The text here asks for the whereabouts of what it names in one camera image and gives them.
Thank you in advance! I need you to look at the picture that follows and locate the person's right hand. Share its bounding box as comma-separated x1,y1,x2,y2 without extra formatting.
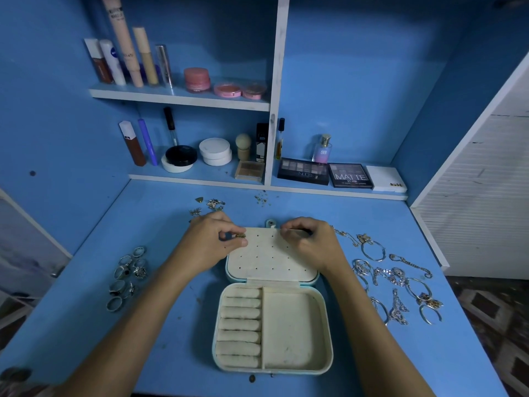
280,216,352,282

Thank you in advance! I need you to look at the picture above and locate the person's left hand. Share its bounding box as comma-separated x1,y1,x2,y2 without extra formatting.
169,211,248,275

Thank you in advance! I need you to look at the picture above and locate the pile of small earrings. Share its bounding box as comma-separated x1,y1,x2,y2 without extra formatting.
190,196,226,220

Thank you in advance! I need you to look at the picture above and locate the pile of silver rings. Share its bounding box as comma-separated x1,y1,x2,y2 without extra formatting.
106,245,150,313

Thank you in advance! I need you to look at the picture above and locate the pile of silver bracelets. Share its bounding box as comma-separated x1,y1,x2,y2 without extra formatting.
334,227,445,328

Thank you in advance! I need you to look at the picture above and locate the cream jewellery box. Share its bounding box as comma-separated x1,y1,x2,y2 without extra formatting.
212,219,334,375

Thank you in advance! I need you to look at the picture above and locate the person's left forearm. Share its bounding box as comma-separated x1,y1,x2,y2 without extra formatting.
53,259,203,397

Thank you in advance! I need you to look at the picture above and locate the person's right forearm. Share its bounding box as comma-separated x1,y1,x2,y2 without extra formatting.
326,267,435,397

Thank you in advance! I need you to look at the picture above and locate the white flat box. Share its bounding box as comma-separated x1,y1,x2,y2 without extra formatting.
366,165,408,195

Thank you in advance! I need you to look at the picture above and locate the black lettered eyeshadow palette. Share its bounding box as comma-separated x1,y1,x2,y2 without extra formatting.
327,163,375,190

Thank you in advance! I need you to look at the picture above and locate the dark eyeshadow palette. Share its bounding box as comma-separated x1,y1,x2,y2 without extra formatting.
277,157,331,186

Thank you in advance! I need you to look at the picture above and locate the square brown powder compact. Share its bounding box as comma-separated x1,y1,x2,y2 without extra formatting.
235,159,266,182

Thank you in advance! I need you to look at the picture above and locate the white bowl black inside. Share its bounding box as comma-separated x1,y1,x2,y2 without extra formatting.
160,144,198,174

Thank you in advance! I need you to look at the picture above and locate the white round cream jar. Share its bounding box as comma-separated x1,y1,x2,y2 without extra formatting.
198,137,233,167

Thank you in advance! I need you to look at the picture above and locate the small pink perfume bottle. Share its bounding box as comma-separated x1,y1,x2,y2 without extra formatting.
312,133,332,165

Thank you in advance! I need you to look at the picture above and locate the beige makeup sponge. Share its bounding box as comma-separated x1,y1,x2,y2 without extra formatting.
235,133,252,162

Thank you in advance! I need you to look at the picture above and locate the black cosmetic bottle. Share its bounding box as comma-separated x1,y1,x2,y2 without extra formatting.
255,121,269,162

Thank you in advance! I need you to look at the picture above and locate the blue cosmetic tube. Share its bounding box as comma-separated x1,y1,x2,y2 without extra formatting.
137,118,159,167

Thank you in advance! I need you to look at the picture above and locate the thin dark cosmetic bottle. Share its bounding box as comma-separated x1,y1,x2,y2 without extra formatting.
275,117,286,160

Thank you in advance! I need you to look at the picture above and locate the brown lipstick tube white cap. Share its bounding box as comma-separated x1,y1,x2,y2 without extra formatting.
118,120,148,168

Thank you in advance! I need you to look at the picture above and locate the black makeup brush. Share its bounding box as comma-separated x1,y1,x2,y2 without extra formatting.
163,106,180,148

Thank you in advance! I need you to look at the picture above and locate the pink flat compact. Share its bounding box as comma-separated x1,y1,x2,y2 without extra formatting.
242,83,267,101
214,82,243,99

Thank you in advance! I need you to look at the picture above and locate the pink round jar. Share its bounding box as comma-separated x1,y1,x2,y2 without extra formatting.
183,67,213,93

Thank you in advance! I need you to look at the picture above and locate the white slatted cabinet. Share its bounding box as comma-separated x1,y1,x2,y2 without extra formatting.
411,53,529,280

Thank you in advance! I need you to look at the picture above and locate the white framed marbled panel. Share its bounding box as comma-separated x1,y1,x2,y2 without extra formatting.
0,188,74,328

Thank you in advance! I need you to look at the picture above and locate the short beige cosmetic tube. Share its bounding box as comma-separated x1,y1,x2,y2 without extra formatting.
133,27,159,86

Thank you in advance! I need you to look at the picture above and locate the white tube blue label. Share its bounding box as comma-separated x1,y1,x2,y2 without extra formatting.
99,39,127,87

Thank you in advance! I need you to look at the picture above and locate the white shelf unit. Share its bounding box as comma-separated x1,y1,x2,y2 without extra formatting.
89,0,410,202

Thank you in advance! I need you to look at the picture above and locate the tall beige cosmetic tube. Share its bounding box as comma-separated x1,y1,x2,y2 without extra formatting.
101,0,144,88

